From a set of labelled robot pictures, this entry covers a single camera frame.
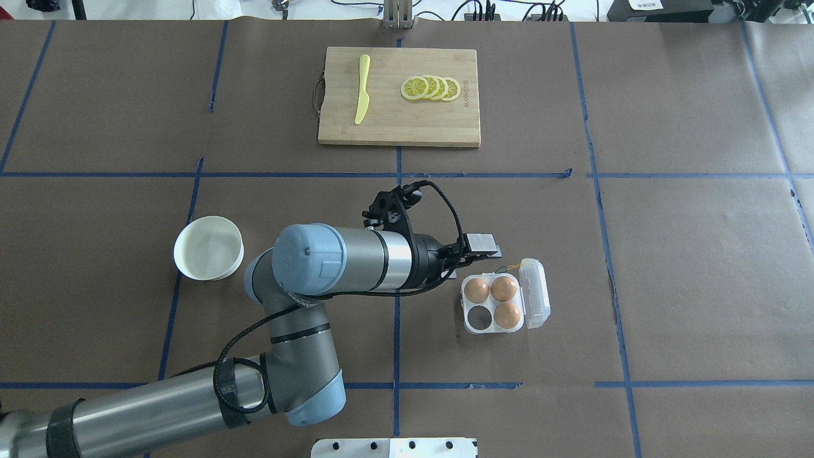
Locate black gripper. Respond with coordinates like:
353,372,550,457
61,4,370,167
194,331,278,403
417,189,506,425
415,233,502,289

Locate brown egg from bowl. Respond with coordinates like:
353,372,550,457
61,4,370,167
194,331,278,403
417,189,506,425
463,277,490,304

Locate clear plastic egg box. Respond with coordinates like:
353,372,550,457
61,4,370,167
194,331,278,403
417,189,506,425
460,258,551,335

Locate white bowl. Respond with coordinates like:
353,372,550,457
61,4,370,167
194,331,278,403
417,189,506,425
172,216,245,281

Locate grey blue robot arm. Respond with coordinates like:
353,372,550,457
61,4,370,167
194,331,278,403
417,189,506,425
2,223,501,457

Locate brown egg upper in box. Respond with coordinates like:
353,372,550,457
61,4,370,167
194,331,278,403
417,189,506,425
490,275,520,303

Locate brown egg in box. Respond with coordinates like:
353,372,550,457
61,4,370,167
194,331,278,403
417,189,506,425
494,303,523,330
490,275,520,303

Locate brown egg lower in box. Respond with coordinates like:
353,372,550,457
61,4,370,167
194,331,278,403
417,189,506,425
494,303,523,330

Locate black box on desk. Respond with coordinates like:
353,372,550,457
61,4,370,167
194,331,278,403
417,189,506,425
607,1,715,23

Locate bamboo cutting board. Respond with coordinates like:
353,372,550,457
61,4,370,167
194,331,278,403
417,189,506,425
318,46,481,148

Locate lemon slice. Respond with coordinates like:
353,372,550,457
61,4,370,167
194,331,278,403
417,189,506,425
399,76,430,101
429,76,448,101
421,75,436,100
440,78,460,102

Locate lemon slice front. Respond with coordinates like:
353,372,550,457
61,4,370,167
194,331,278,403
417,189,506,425
399,76,430,101

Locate yellow plastic knife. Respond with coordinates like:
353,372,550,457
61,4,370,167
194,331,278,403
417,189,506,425
354,54,371,125

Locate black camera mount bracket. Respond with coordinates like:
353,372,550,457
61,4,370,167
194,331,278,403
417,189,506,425
362,184,422,237

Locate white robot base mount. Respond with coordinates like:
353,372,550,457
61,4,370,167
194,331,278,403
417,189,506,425
309,437,479,457

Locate grey metal camera post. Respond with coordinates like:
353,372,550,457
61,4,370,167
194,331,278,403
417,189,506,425
383,0,415,29

